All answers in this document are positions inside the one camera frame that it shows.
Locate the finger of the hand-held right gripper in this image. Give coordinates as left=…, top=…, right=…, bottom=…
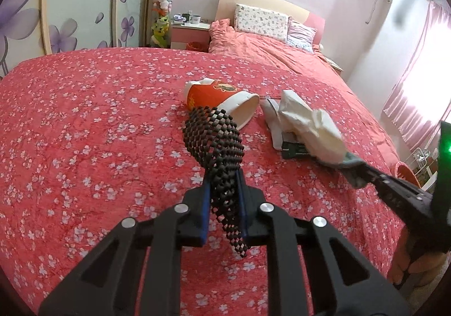
left=359, top=162, right=433, bottom=199
left=372, top=179, right=437, bottom=230

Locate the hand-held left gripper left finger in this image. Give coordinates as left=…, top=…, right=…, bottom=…
left=37, top=175, right=213, bottom=316

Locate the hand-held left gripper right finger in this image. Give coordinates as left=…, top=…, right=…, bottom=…
left=235, top=170, right=411, bottom=316

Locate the orange laundry basket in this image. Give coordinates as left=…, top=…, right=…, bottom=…
left=392, top=161, right=422, bottom=190

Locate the grey cloth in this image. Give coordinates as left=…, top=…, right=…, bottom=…
left=339, top=150, right=371, bottom=188

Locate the black mesh net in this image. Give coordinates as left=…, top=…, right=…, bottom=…
left=182, top=106, right=253, bottom=261

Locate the white tissue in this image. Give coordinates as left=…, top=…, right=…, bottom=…
left=278, top=90, right=348, bottom=167

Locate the tissue pack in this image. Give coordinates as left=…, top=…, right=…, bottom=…
left=260, top=97, right=311, bottom=161

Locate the pink curtain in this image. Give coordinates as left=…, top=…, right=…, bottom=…
left=382, top=0, right=451, bottom=162

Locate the red paper cup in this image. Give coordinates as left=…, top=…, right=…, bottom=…
left=184, top=78, right=260, bottom=130

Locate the pink and white nightstand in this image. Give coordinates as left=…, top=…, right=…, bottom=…
left=170, top=18, right=212, bottom=51
left=318, top=52, right=343, bottom=72

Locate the red floral blanket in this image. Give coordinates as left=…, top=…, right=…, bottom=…
left=0, top=46, right=406, bottom=316

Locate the striped pink pillow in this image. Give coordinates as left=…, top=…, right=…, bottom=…
left=287, top=18, right=318, bottom=53

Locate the green plush toy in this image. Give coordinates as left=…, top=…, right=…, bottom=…
left=151, top=17, right=170, bottom=48

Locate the floral white pillow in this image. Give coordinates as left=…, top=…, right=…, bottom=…
left=234, top=3, right=290, bottom=44

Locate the beige and pink headboard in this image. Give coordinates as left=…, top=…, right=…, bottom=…
left=215, top=0, right=325, bottom=45

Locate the floral sliding door wardrobe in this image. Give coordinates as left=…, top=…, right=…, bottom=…
left=0, top=0, right=158, bottom=78

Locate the white wire rack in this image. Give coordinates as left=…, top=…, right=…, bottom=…
left=410, top=147, right=441, bottom=190

